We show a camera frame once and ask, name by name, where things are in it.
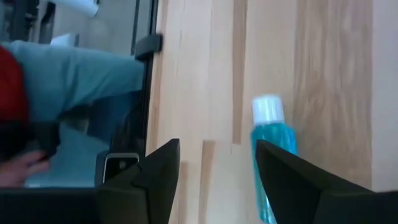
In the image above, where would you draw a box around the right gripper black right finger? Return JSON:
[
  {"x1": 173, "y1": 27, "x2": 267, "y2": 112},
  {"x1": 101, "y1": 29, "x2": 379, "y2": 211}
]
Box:
[{"x1": 255, "y1": 139, "x2": 398, "y2": 224}]

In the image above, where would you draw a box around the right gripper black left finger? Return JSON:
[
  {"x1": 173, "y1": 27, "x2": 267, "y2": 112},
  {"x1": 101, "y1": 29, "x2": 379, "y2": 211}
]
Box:
[{"x1": 96, "y1": 138, "x2": 180, "y2": 224}]

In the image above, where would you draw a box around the blue mouthwash bottle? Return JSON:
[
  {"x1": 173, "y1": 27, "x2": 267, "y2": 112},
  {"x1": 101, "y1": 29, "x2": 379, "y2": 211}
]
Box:
[{"x1": 249, "y1": 94, "x2": 300, "y2": 224}]

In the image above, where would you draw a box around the black handheld device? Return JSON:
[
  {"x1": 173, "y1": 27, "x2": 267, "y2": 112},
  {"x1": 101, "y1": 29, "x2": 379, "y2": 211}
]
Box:
[{"x1": 0, "y1": 119, "x2": 60, "y2": 159}]

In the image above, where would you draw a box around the person's hand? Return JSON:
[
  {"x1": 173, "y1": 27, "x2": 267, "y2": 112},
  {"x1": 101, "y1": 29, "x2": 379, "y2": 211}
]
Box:
[{"x1": 0, "y1": 150, "x2": 51, "y2": 187}]

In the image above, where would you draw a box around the person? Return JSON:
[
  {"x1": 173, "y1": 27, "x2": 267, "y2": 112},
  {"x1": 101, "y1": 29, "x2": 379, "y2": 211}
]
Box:
[{"x1": 0, "y1": 39, "x2": 146, "y2": 187}]

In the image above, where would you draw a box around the black table frame rail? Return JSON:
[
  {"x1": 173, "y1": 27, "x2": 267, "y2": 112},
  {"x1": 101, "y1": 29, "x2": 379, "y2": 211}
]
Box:
[{"x1": 108, "y1": 0, "x2": 160, "y2": 158}]

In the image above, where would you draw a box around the black rail bracket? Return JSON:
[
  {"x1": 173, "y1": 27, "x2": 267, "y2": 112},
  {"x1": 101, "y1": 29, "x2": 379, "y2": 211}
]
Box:
[{"x1": 134, "y1": 33, "x2": 164, "y2": 62}]

